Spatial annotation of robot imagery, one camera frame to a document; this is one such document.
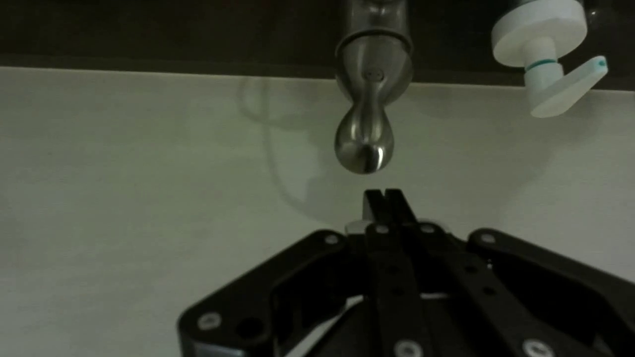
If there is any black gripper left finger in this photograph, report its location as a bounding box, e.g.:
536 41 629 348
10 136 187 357
177 188 427 357

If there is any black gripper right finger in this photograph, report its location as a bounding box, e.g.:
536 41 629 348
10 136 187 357
385 186 635 357

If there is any brushed steel faucet handle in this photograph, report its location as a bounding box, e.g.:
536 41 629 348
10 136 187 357
331 67 399 176

